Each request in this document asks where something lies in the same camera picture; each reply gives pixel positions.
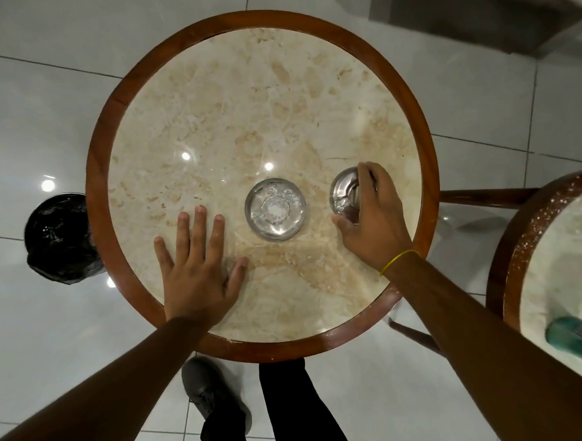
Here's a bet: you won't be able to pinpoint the person's right hand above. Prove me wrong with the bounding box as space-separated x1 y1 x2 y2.
329 159 422 278

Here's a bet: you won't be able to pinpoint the person's left hand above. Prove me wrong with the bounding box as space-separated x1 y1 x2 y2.
151 203 252 332

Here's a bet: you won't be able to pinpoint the small steel cup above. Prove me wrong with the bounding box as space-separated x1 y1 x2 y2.
327 166 365 226

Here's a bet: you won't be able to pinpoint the person's left forearm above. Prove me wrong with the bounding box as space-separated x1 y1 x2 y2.
0 314 218 441

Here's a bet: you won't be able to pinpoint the person's right forearm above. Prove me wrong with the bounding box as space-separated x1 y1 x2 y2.
381 244 582 441

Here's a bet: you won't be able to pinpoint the yellow rubber wrist band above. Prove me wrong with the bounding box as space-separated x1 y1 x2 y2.
378 249 422 276

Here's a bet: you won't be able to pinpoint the round steel bowl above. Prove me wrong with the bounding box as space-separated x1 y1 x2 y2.
242 176 309 244

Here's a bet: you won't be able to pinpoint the white powder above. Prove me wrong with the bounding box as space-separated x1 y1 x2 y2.
263 197 292 225

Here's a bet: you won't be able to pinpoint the black bin with bag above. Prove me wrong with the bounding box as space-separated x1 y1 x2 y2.
22 191 106 287

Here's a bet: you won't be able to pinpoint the person's grey shoe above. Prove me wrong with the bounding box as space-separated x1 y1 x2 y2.
180 354 253 439

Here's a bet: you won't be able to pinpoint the brown wooden table leg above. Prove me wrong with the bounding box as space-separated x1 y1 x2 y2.
387 314 447 361
438 185 540 215

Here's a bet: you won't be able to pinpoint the round marble table wooden rim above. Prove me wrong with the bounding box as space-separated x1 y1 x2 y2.
76 1 449 373

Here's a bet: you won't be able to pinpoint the person's black trousers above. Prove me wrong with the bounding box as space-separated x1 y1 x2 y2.
189 355 355 441

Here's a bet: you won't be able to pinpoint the round marble table speckled rim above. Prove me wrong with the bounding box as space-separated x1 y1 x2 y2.
479 168 582 405

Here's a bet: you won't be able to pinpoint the grey cabinet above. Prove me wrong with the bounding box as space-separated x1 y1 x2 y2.
367 0 582 69

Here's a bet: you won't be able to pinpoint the teal plastic bottle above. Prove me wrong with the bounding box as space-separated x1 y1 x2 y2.
544 315 582 375

